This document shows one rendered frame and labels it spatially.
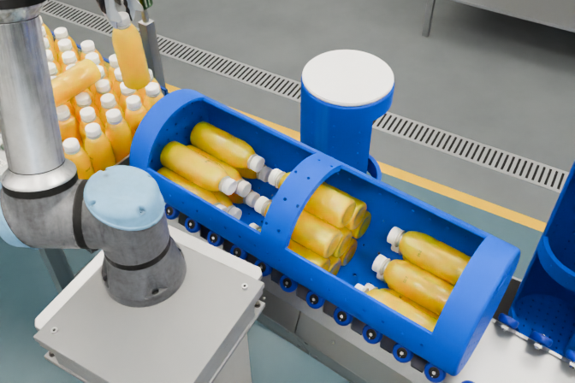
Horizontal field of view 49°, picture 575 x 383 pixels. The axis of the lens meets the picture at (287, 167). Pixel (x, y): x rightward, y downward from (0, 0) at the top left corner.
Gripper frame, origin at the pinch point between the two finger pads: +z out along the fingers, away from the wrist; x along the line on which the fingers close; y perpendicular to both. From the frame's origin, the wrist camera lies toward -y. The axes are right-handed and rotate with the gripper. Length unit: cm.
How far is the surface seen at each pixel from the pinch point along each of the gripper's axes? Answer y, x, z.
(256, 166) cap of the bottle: 41.5, 3.1, 24.1
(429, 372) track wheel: 100, -6, 35
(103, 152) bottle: 2.9, -15.8, 32.9
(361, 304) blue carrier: 84, -10, 22
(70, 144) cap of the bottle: 0.5, -22.5, 26.2
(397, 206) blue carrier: 74, 16, 24
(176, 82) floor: -117, 92, 148
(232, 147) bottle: 34.1, 2.3, 22.1
